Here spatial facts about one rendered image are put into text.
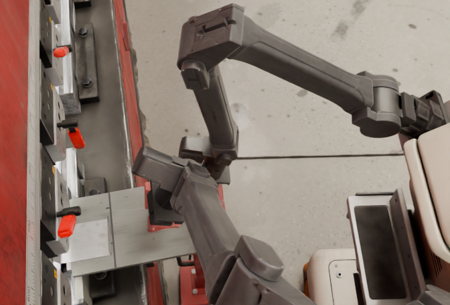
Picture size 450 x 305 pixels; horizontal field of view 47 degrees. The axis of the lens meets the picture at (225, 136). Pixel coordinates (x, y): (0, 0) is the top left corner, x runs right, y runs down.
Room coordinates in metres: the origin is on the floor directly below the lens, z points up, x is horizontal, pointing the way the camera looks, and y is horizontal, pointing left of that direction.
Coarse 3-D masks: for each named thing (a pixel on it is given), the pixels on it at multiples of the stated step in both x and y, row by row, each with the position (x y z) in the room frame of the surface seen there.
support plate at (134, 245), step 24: (120, 192) 0.54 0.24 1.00; (144, 192) 0.54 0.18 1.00; (96, 216) 0.48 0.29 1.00; (120, 216) 0.48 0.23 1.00; (144, 216) 0.48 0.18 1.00; (120, 240) 0.42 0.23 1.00; (144, 240) 0.42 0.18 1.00; (168, 240) 0.42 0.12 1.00; (72, 264) 0.37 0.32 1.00; (96, 264) 0.37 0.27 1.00; (120, 264) 0.37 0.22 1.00
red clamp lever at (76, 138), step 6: (66, 120) 0.60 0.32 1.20; (72, 120) 0.60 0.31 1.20; (60, 126) 0.59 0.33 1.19; (66, 126) 0.59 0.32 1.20; (72, 126) 0.59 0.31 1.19; (72, 132) 0.59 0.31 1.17; (78, 132) 0.60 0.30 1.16; (72, 138) 0.59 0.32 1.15; (78, 138) 0.59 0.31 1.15; (78, 144) 0.59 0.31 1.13; (84, 144) 0.60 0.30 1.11
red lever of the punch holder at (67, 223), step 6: (66, 210) 0.39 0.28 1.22; (72, 210) 0.39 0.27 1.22; (78, 210) 0.39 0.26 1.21; (60, 216) 0.39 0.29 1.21; (66, 216) 0.37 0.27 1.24; (72, 216) 0.37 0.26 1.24; (60, 222) 0.36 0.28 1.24; (66, 222) 0.35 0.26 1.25; (72, 222) 0.36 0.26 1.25; (60, 228) 0.34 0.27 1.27; (66, 228) 0.34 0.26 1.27; (72, 228) 0.34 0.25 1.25; (60, 234) 0.33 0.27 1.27; (66, 234) 0.33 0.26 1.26
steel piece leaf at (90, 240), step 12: (84, 228) 0.45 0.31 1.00; (96, 228) 0.45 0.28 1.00; (108, 228) 0.45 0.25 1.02; (72, 240) 0.42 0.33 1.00; (84, 240) 0.42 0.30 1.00; (96, 240) 0.42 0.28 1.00; (108, 240) 0.42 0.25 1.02; (72, 252) 0.40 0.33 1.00; (84, 252) 0.40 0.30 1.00; (96, 252) 0.40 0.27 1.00; (108, 252) 0.40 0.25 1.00
